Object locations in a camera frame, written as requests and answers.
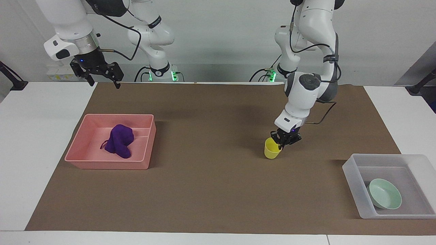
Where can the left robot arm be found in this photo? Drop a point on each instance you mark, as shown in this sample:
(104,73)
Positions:
(313,37)

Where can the pink plastic box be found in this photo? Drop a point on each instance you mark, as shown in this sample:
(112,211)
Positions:
(143,146)

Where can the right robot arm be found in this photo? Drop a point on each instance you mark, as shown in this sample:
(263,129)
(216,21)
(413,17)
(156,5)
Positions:
(68,20)

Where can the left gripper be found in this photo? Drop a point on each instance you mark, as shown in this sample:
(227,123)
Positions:
(289,131)

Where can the yellow plastic cup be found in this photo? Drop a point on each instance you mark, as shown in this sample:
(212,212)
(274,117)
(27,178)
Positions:
(271,149)

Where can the purple cloth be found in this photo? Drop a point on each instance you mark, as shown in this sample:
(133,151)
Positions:
(119,139)

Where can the black stand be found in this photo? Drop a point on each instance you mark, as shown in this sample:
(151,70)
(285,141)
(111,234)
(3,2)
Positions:
(420,85)
(15,83)

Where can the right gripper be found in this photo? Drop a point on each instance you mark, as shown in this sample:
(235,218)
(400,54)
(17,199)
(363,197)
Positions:
(90,59)

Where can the white power strip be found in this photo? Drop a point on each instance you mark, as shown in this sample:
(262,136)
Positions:
(58,75)

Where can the light green bowl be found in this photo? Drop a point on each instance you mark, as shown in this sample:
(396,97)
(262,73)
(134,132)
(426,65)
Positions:
(385,194)

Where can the clear plastic bin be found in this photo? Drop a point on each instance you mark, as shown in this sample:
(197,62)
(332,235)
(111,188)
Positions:
(354,183)

